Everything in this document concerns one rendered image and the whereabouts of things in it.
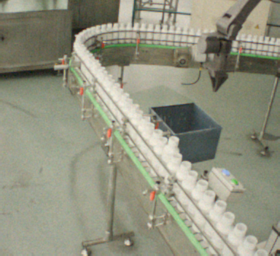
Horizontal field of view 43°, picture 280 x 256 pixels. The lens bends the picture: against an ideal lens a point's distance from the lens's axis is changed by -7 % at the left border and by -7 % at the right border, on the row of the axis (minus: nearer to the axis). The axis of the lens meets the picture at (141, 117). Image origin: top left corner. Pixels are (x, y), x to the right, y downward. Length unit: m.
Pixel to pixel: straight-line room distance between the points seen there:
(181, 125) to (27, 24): 2.76
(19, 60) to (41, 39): 0.37
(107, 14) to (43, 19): 2.49
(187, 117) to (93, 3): 4.68
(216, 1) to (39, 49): 2.63
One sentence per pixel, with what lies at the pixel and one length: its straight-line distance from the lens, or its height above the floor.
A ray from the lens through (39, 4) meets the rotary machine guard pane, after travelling 4.59.
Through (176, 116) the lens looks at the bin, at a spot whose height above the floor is 0.87.
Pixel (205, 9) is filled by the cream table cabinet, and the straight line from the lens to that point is 5.55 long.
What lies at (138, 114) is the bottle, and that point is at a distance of 1.64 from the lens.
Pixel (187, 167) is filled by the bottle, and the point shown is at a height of 1.16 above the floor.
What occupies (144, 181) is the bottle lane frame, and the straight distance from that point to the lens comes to 1.59.
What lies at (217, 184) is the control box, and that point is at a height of 1.09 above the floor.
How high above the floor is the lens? 1.93
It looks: 28 degrees down
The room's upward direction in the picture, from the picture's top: 7 degrees clockwise
